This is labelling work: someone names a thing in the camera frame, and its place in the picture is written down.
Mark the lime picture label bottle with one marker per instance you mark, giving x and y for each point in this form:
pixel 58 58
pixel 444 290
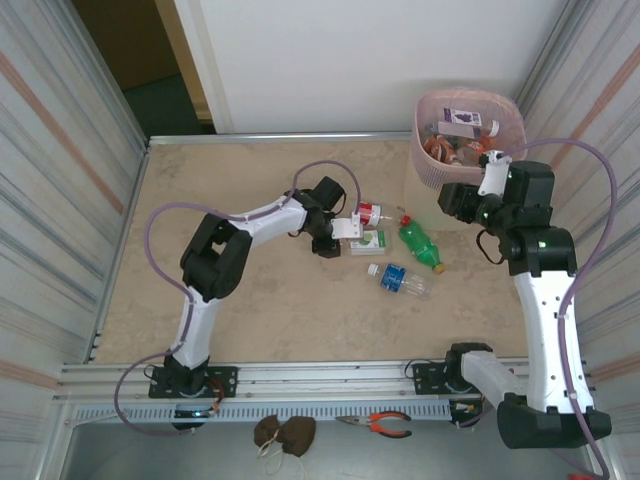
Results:
pixel 370 241

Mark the blue label bottle white cap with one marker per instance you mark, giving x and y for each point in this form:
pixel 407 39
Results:
pixel 395 277

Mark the green bottle yellow cap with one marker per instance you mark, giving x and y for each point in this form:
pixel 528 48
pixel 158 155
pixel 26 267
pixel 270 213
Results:
pixel 420 245

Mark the copper brown label bottle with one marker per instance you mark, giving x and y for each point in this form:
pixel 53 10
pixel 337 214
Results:
pixel 440 147

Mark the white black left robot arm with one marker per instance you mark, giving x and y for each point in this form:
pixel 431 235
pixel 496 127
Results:
pixel 195 330

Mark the pink beige plastic bin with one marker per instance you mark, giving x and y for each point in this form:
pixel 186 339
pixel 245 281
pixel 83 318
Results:
pixel 420 200

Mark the clear bottle red label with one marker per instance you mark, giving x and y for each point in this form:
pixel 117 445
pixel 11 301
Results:
pixel 372 214

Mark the small circuit board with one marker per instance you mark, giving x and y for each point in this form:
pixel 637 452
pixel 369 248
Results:
pixel 465 407
pixel 192 414

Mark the brown cloth pouch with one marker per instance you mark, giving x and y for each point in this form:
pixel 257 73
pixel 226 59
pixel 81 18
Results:
pixel 300 435
pixel 267 431

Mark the brown wooden door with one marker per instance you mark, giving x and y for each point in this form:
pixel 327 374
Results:
pixel 125 40

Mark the red object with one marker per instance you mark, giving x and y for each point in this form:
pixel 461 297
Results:
pixel 580 477

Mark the aluminium table edge rail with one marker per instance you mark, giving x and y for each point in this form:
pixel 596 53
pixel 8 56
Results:
pixel 280 136

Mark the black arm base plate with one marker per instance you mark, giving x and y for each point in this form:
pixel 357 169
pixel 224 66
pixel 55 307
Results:
pixel 225 377
pixel 425 377

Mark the white door frame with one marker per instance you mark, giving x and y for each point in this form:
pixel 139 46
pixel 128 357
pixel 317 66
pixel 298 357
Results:
pixel 204 60

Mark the aluminium table side rail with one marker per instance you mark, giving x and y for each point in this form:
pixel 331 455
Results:
pixel 120 250

